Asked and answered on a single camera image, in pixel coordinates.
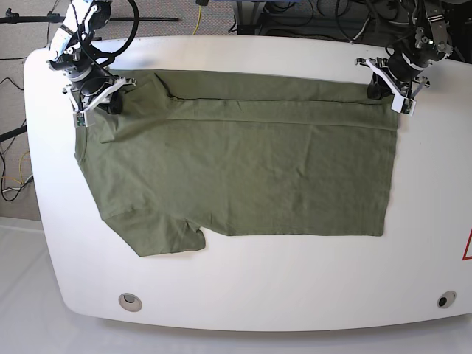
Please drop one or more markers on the table grommet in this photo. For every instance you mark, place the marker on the table grommet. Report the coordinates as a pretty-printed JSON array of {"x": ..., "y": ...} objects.
[
  {"x": 447, "y": 299},
  {"x": 130, "y": 302}
]

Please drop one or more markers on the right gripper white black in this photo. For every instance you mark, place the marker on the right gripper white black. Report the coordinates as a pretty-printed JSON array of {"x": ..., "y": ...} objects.
[{"x": 102, "y": 91}]

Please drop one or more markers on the olive green T-shirt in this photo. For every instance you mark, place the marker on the olive green T-shirt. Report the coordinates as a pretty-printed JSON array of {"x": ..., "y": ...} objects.
[{"x": 238, "y": 154}]

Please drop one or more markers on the black stand leg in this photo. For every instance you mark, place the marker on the black stand leg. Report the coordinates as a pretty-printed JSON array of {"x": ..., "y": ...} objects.
[{"x": 13, "y": 133}]

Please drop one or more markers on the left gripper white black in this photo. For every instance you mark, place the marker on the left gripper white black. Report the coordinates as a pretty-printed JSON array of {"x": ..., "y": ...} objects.
[{"x": 395, "y": 75}]

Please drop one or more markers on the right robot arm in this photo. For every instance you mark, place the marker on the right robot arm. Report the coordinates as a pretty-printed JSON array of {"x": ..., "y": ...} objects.
[{"x": 72, "y": 52}]

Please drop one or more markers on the left table grommet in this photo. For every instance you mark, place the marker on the left table grommet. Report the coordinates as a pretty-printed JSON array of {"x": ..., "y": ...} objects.
[{"x": 130, "y": 302}]

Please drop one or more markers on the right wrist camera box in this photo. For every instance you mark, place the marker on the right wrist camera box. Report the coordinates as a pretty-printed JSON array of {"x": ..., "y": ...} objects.
[{"x": 84, "y": 118}]

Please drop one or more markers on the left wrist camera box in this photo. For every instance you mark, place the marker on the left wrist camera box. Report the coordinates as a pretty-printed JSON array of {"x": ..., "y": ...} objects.
[{"x": 403, "y": 105}]

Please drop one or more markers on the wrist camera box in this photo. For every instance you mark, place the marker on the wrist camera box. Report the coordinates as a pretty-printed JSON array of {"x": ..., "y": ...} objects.
[
  {"x": 403, "y": 105},
  {"x": 84, "y": 118}
]

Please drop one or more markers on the red triangle sticker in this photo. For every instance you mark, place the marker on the red triangle sticker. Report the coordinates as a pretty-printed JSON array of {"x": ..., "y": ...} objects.
[{"x": 467, "y": 252}]

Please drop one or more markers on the right table grommet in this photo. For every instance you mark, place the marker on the right table grommet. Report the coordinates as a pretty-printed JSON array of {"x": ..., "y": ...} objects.
[{"x": 447, "y": 299}]

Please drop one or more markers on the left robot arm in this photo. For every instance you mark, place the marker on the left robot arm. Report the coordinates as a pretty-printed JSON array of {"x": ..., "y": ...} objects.
[{"x": 414, "y": 46}]

